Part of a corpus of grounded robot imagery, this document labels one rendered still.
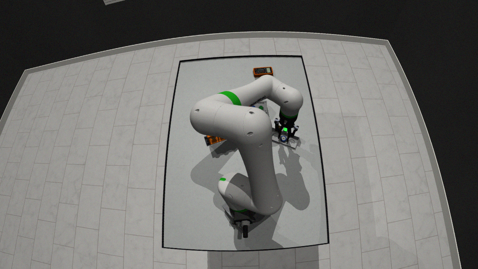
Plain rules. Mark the orange tube rack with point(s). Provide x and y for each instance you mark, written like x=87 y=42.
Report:
x=212 y=141

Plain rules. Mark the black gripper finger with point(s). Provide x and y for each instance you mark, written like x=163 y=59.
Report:
x=277 y=128
x=291 y=134

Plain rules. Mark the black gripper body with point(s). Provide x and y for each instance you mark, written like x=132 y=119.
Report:
x=286 y=125

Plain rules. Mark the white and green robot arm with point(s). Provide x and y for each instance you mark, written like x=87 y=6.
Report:
x=230 y=115

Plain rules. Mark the orange digital multimeter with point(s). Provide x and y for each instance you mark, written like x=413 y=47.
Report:
x=260 y=71

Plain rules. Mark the grey button housing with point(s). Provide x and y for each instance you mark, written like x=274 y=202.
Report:
x=261 y=105

